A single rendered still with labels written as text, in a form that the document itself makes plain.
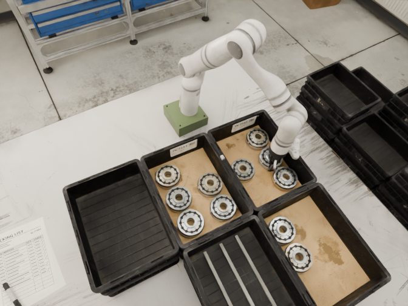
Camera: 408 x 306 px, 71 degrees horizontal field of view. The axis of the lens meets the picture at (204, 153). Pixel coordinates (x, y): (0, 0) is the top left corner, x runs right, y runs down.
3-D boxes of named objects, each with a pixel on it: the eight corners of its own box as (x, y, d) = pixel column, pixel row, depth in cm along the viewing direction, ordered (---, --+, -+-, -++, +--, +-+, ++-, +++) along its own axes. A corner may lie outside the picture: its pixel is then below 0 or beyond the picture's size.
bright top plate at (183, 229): (173, 214, 110) (173, 214, 110) (198, 206, 113) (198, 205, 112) (182, 239, 106) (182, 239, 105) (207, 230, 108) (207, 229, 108)
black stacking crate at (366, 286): (249, 222, 115) (255, 213, 105) (308, 192, 123) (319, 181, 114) (310, 325, 98) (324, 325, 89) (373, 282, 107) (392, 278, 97)
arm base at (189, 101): (176, 107, 148) (177, 82, 134) (190, 99, 152) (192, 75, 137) (187, 119, 145) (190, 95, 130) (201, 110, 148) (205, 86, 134)
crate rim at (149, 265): (63, 189, 108) (61, 187, 106) (139, 159, 116) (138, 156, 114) (94, 295, 91) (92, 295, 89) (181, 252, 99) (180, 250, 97)
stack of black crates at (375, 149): (320, 154, 213) (342, 127, 184) (348, 138, 222) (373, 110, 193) (360, 198, 197) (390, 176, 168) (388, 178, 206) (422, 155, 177)
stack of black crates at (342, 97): (285, 116, 229) (306, 74, 190) (313, 102, 238) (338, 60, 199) (319, 154, 213) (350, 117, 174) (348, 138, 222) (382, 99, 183)
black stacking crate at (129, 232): (72, 199, 116) (62, 188, 106) (142, 171, 124) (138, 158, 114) (102, 297, 99) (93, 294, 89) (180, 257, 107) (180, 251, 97)
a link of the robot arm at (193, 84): (197, 47, 124) (194, 77, 139) (178, 53, 121) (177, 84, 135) (209, 59, 121) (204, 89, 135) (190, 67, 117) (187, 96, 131)
